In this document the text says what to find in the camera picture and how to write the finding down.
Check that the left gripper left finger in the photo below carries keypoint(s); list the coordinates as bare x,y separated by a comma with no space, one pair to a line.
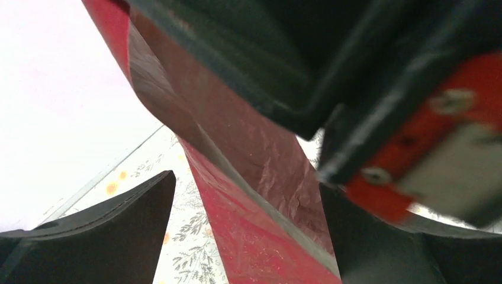
115,241

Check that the floral tablecloth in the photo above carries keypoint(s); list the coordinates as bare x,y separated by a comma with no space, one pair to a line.
189,253

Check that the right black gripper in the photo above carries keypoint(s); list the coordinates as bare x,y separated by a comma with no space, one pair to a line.
406,93

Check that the dark red wrapping paper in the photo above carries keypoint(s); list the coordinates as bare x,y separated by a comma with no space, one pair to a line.
256,183

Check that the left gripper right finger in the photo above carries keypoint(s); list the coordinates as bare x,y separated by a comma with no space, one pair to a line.
370,250

